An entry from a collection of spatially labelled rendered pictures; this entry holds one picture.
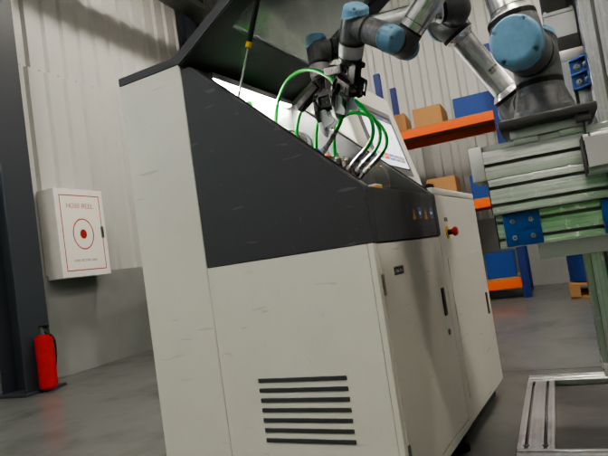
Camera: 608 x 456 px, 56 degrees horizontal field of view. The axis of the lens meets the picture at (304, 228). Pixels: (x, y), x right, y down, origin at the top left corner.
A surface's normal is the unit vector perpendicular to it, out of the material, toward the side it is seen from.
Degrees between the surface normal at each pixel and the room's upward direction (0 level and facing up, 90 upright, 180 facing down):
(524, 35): 98
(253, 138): 90
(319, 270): 90
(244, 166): 90
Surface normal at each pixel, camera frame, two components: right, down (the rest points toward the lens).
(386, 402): -0.48, 0.02
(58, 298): 0.90, -0.16
